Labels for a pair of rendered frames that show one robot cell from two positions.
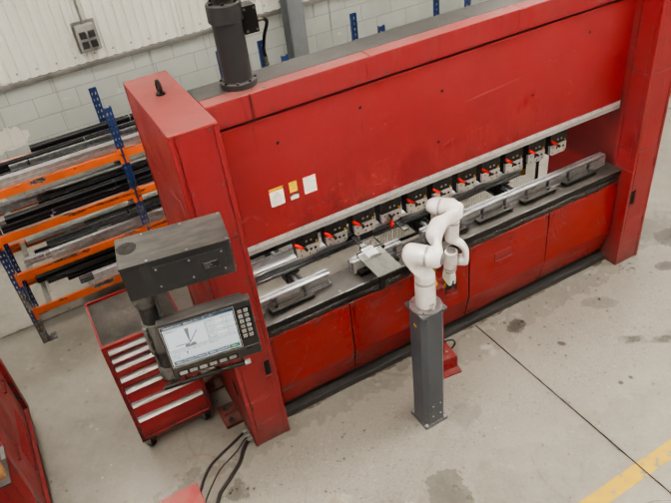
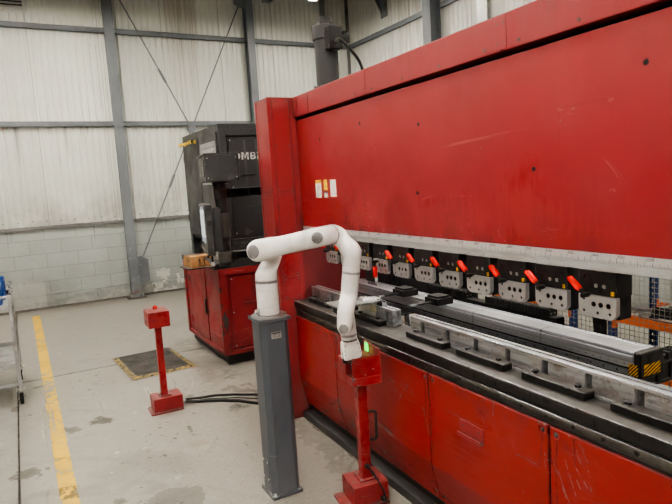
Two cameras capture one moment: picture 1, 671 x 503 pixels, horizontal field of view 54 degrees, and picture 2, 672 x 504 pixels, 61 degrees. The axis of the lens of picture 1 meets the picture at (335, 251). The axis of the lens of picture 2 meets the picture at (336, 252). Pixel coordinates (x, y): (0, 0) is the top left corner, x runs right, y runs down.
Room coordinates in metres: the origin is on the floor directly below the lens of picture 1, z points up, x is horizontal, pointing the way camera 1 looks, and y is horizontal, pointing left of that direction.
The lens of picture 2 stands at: (3.05, -3.56, 1.69)
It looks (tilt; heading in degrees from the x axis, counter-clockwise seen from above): 7 degrees down; 87
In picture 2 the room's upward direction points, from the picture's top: 3 degrees counter-clockwise
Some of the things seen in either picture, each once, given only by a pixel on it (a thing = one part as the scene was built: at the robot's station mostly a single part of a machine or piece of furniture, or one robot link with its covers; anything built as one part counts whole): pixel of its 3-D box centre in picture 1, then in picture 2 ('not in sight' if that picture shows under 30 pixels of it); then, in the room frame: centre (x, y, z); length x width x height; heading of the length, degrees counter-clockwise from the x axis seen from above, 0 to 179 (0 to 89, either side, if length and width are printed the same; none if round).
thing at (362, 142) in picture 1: (447, 117); (435, 166); (3.71, -0.80, 1.74); 3.00 x 0.08 x 0.80; 114
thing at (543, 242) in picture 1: (451, 283); (438, 432); (3.67, -0.82, 0.41); 3.00 x 0.21 x 0.83; 114
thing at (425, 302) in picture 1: (425, 292); (267, 299); (2.85, -0.48, 1.09); 0.19 x 0.19 x 0.18
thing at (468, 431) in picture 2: (503, 254); (469, 432); (3.72, -1.21, 0.58); 0.15 x 0.02 x 0.07; 114
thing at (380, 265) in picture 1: (379, 261); (351, 302); (3.31, -0.27, 1.00); 0.26 x 0.18 x 0.01; 24
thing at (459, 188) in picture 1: (463, 178); (455, 268); (3.76, -0.92, 1.26); 0.15 x 0.09 x 0.17; 114
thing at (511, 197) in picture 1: (516, 195); (537, 363); (3.96, -1.36, 0.92); 1.67 x 0.06 x 0.10; 114
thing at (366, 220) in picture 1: (360, 219); (368, 254); (3.44, -0.19, 1.26); 0.15 x 0.09 x 0.17; 114
